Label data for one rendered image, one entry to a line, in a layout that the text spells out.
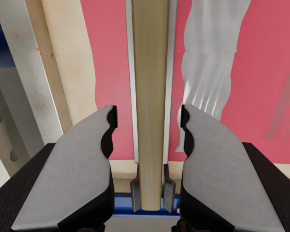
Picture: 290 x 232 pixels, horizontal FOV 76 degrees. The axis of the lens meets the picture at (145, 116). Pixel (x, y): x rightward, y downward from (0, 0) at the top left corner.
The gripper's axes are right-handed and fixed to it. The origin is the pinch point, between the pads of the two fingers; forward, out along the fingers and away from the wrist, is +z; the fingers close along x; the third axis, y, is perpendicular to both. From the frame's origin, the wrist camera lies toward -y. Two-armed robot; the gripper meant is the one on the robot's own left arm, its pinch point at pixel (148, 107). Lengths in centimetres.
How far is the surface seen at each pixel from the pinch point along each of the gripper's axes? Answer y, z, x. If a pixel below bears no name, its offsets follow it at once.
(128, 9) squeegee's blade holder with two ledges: -5.4, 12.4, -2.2
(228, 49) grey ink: -0.3, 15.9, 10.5
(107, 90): 5.6, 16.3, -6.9
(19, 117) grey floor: 67, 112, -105
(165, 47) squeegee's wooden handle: -2.6, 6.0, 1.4
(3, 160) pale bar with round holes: 12.4, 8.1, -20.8
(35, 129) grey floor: 78, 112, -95
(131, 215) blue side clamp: 29.3, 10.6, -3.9
